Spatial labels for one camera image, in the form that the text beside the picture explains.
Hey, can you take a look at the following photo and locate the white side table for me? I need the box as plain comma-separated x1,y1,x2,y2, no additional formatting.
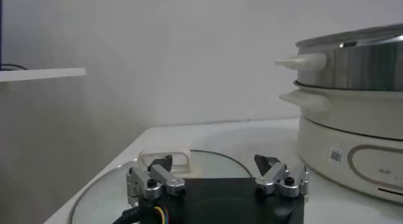
0,67,87,83

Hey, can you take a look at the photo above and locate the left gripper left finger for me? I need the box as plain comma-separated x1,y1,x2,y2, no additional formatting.
126,154,186,207

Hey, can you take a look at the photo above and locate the thin black cable loop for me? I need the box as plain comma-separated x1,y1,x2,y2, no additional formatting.
0,63,28,71

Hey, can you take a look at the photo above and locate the cream electric cooker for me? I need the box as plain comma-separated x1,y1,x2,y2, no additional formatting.
278,88,403,204

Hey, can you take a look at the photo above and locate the steel steamer basket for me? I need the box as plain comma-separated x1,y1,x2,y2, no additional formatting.
275,23,403,91

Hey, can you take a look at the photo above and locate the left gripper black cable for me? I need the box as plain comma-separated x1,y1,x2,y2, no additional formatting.
112,205,169,224

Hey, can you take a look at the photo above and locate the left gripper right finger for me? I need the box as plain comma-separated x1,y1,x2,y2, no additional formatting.
254,154,310,203

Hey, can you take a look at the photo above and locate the glass lid with cream handle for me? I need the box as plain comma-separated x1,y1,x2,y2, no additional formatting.
69,148,253,224

